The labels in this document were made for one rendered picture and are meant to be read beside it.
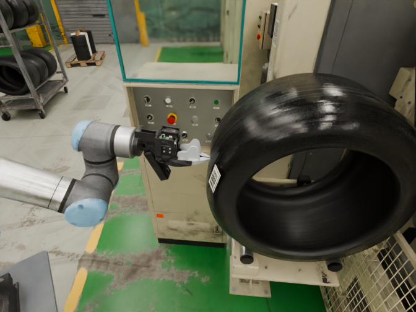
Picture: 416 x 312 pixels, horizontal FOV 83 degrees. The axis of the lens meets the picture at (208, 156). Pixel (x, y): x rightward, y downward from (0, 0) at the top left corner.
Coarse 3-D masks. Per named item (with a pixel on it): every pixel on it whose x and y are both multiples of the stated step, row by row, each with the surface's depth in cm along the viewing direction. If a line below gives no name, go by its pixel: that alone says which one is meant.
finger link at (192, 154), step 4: (192, 148) 63; (196, 148) 63; (180, 152) 64; (184, 152) 64; (188, 152) 64; (192, 152) 64; (196, 152) 64; (180, 156) 65; (184, 156) 65; (188, 156) 65; (192, 156) 65; (196, 156) 65; (188, 160) 65; (192, 160) 65; (196, 160) 65; (200, 160) 65; (204, 160) 66; (208, 160) 67; (192, 164) 65; (196, 164) 66
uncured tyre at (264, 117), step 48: (288, 96) 52; (336, 96) 49; (240, 144) 53; (288, 144) 49; (336, 144) 48; (384, 144) 47; (240, 192) 58; (288, 192) 92; (336, 192) 87; (384, 192) 71; (240, 240) 70; (288, 240) 82; (336, 240) 77
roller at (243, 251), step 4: (240, 244) 81; (240, 248) 80; (244, 248) 78; (240, 252) 79; (244, 252) 77; (248, 252) 77; (252, 252) 78; (240, 256) 78; (244, 256) 76; (248, 256) 76; (252, 256) 77; (240, 260) 77; (244, 260) 77; (248, 260) 77; (252, 260) 76
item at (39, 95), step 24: (0, 0) 289; (24, 0) 346; (0, 24) 284; (24, 24) 343; (48, 24) 394; (0, 72) 348; (24, 72) 318; (48, 72) 404; (24, 96) 335; (48, 96) 378
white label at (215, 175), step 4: (216, 168) 58; (212, 172) 59; (216, 172) 57; (212, 176) 59; (216, 176) 57; (212, 180) 59; (216, 180) 57; (212, 184) 59; (216, 184) 57; (212, 188) 59; (212, 192) 59
